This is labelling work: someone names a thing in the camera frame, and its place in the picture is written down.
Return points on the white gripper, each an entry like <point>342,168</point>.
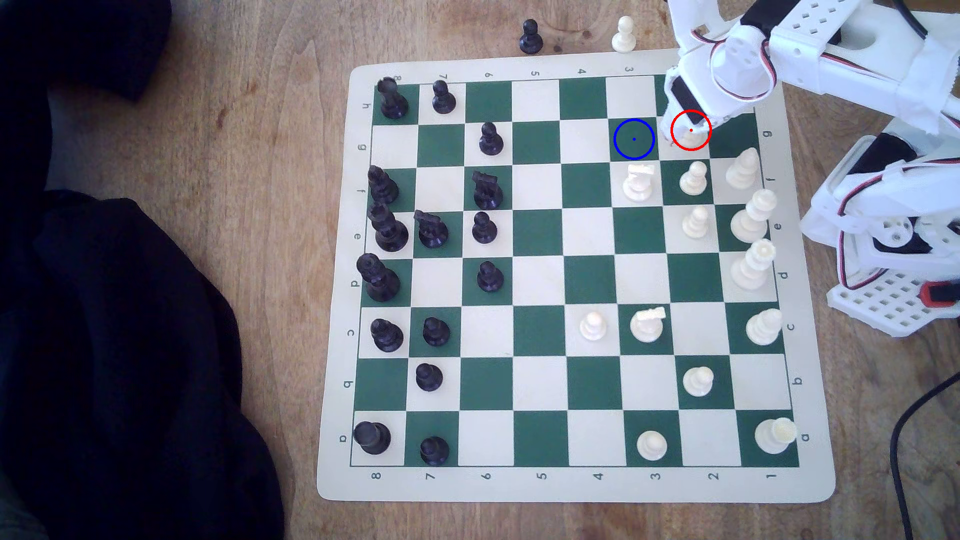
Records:
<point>682,101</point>

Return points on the white chess pawn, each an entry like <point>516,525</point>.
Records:
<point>623,37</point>
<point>694,137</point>
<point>696,223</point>
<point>698,382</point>
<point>593,327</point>
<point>652,446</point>
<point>694,180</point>

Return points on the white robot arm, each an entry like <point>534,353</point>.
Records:
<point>847,64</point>

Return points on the white chess bishop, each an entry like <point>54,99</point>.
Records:
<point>742,171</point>
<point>763,328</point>

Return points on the white chess knight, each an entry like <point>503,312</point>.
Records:
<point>638,185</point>
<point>646,325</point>

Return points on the white chess king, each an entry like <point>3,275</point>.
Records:
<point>752,217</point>

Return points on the white chess queen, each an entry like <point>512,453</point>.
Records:
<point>751,268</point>

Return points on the black chess pawn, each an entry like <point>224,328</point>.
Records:
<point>436,332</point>
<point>434,451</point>
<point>531,39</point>
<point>490,141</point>
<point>429,377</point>
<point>484,229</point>
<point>490,277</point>
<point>443,100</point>

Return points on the black chess knight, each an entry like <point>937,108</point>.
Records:
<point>487,193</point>
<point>432,231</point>

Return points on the green and cream chess mat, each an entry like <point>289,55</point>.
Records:
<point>536,285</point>

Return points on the black chess rook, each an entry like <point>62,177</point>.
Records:
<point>393,101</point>
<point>371,438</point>

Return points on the black chess bishop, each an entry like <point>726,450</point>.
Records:
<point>387,336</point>
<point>383,187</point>

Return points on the white chess rook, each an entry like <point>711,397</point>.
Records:
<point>774,436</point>

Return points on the black chess king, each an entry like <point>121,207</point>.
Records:
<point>389,231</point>

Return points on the black chess queen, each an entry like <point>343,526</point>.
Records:
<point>379,281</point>

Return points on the red clamp part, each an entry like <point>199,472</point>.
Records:
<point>939,294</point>

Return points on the black fabric garment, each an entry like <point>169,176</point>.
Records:
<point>112,337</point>

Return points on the white perforated base plate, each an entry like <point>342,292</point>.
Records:
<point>885,304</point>

